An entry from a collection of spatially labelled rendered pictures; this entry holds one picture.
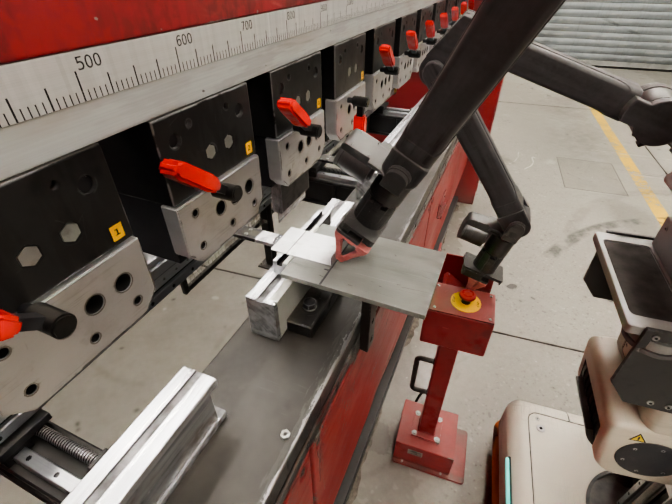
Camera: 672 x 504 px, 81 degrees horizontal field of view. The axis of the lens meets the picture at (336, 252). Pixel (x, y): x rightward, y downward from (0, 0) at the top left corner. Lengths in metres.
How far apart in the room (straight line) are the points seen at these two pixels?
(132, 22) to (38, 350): 0.26
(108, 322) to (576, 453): 1.33
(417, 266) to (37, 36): 0.60
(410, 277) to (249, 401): 0.34
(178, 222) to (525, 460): 1.21
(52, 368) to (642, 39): 8.33
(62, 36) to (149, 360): 1.76
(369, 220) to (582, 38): 7.67
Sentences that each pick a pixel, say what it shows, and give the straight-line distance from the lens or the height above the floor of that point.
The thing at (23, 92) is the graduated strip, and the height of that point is 1.39.
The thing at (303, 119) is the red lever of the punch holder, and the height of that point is 1.28.
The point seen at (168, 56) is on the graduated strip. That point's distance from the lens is 0.41.
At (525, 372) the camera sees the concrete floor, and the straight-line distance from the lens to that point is 1.98.
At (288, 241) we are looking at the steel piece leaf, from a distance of 0.78.
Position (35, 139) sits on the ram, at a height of 1.36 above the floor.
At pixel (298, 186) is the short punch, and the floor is 1.12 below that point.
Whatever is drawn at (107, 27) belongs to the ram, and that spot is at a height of 1.41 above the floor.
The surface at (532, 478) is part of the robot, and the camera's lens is 1.39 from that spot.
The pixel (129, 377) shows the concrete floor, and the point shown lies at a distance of 1.99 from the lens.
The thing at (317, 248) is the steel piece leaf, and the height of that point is 1.00.
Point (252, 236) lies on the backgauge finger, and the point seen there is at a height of 1.00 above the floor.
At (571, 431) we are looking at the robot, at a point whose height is 0.28.
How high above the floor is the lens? 1.45
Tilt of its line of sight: 37 degrees down
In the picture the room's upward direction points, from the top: straight up
